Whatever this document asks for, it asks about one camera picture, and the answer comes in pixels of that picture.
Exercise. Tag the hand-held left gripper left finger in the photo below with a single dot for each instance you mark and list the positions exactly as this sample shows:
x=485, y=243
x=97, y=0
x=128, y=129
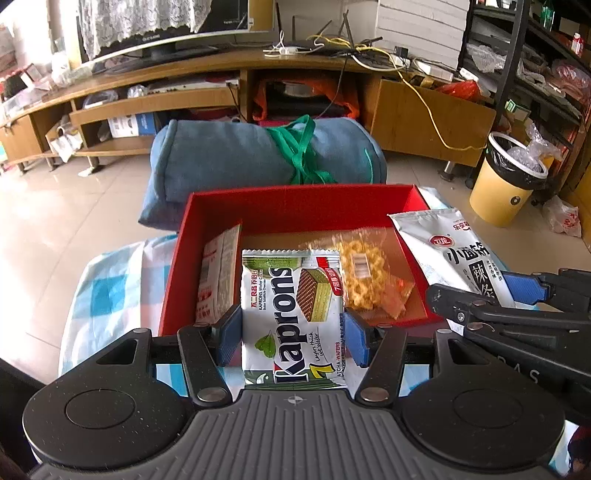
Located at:
x=231, y=334

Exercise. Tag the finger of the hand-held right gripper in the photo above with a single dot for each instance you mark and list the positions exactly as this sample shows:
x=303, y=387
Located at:
x=524, y=288
x=461, y=307

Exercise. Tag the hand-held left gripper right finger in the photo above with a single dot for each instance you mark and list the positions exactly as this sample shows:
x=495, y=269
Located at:
x=355, y=337

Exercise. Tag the white spicy strip packet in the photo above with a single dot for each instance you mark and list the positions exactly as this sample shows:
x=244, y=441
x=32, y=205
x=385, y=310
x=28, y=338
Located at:
x=443, y=249

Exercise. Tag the green white wafer packet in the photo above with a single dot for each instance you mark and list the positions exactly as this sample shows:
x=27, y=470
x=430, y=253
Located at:
x=291, y=323

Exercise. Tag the white red bread packet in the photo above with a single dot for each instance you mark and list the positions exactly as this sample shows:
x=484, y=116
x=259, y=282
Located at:
x=219, y=272

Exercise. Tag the clear yellow crisp packet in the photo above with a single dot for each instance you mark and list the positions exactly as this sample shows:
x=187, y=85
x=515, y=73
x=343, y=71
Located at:
x=364, y=272

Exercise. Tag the red cardboard box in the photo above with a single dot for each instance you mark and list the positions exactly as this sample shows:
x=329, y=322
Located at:
x=277, y=207

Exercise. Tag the white red printed plastic bag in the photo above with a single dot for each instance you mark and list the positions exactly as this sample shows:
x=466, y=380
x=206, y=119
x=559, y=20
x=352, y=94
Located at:
x=563, y=217

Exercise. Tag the yellow trash bin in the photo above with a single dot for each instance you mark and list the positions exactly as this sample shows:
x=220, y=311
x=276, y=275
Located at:
x=498, y=198

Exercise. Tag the blue white checked tablecloth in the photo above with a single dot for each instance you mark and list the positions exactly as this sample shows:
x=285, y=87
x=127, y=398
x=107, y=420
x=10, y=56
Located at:
x=106, y=295

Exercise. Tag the clear plastic wrap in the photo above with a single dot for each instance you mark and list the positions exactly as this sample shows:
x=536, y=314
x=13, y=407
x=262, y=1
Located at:
x=531, y=152

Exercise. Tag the small green white box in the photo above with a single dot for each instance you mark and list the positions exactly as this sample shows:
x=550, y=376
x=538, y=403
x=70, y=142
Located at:
x=517, y=110

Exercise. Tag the blue rolled blanket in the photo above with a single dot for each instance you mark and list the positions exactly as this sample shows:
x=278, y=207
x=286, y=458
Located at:
x=221, y=152

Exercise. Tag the wooden television stand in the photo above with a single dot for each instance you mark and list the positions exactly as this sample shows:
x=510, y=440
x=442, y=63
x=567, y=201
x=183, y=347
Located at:
x=415, y=110

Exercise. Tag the pink plastic bag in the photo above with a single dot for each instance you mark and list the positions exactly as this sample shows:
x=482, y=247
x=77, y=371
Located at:
x=572, y=76

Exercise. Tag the dark bulky object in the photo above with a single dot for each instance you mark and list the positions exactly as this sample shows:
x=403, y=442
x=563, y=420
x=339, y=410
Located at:
x=14, y=406

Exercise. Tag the white blue carton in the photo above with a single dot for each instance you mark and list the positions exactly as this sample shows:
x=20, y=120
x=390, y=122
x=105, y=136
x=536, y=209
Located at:
x=129, y=125

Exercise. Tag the black metal shelf rack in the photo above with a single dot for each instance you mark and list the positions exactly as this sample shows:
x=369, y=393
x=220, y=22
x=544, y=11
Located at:
x=516, y=55

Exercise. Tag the white adapter box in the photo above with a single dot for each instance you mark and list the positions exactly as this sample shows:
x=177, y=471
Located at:
x=436, y=70

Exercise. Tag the orange plastic bag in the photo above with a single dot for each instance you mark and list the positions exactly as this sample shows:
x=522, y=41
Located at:
x=332, y=87

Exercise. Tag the black plug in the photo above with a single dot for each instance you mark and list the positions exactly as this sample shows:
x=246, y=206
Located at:
x=400, y=52

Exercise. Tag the stack of white boards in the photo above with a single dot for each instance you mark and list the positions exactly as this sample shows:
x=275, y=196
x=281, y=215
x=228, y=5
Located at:
x=415, y=27

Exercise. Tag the white power strip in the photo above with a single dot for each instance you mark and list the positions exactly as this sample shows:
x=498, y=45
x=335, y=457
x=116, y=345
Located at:
x=279, y=50

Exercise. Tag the black router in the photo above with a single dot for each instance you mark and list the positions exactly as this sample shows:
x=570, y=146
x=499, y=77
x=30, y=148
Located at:
x=332, y=44

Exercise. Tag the black monitor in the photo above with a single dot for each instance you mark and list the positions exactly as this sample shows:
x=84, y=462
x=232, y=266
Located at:
x=261, y=16

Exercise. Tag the white lace cloth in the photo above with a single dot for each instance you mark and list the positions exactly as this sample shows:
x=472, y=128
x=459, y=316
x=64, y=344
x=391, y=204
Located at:
x=138, y=18

